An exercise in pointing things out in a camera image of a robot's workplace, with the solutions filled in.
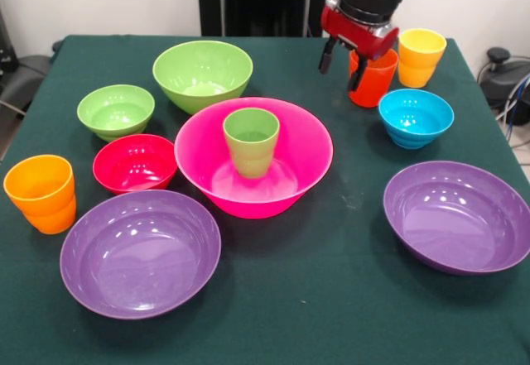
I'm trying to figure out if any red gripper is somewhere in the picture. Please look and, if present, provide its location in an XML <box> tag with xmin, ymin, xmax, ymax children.
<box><xmin>317</xmin><ymin>0</ymin><xmax>400</xmax><ymax>94</ymax></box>

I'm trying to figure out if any green cup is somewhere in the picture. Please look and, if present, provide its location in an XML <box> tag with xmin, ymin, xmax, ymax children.
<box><xmin>222</xmin><ymin>107</ymin><xmax>282</xmax><ymax>180</ymax></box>

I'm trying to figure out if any large pink bowl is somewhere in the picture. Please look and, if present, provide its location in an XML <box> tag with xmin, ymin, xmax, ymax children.
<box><xmin>173</xmin><ymin>96</ymin><xmax>335</xmax><ymax>220</ymax></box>

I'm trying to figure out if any red cup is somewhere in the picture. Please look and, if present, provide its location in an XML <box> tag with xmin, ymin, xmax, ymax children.
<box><xmin>347</xmin><ymin>48</ymin><xmax>400</xmax><ymax>109</ymax></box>

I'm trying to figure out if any yellow cup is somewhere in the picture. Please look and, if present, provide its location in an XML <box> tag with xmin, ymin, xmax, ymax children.
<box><xmin>397</xmin><ymin>27</ymin><xmax>448</xmax><ymax>89</ymax></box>

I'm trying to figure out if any blue bowl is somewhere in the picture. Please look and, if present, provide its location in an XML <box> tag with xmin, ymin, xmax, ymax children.
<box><xmin>377</xmin><ymin>88</ymin><xmax>455</xmax><ymax>150</ymax></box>

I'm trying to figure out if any large green bowl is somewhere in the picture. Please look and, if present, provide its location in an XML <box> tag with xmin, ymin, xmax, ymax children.
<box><xmin>152</xmin><ymin>40</ymin><xmax>254</xmax><ymax>116</ymax></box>

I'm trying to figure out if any black floor stand base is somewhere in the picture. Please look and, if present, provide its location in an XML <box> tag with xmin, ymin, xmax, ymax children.
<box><xmin>0</xmin><ymin>53</ymin><xmax>54</xmax><ymax>112</ymax></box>
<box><xmin>476</xmin><ymin>46</ymin><xmax>530</xmax><ymax>108</ymax></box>

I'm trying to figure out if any purple bowl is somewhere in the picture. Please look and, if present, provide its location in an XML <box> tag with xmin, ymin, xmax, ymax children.
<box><xmin>59</xmin><ymin>189</ymin><xmax>223</xmax><ymax>321</ymax></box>
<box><xmin>383</xmin><ymin>160</ymin><xmax>530</xmax><ymax>276</ymax></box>

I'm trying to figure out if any small red bowl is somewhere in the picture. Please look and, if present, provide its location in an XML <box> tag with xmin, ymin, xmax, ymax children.
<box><xmin>92</xmin><ymin>133</ymin><xmax>180</xmax><ymax>196</ymax></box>

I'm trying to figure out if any small green bowl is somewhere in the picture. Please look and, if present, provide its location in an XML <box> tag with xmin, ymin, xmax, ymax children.
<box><xmin>76</xmin><ymin>84</ymin><xmax>157</xmax><ymax>143</ymax></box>

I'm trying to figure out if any dark green tablecloth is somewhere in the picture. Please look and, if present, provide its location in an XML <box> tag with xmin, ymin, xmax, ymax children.
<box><xmin>0</xmin><ymin>34</ymin><xmax>530</xmax><ymax>365</ymax></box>

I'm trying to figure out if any orange cup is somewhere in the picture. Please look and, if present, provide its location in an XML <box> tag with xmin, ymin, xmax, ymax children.
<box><xmin>2</xmin><ymin>154</ymin><xmax>78</xmax><ymax>236</ymax></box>

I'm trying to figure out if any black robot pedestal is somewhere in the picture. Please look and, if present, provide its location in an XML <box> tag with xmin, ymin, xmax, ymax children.
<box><xmin>189</xmin><ymin>0</ymin><xmax>339</xmax><ymax>38</ymax></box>

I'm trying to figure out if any blue and white cable bundle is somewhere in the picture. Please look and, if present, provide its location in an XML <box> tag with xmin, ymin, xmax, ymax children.
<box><xmin>494</xmin><ymin>73</ymin><xmax>530</xmax><ymax>128</ymax></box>

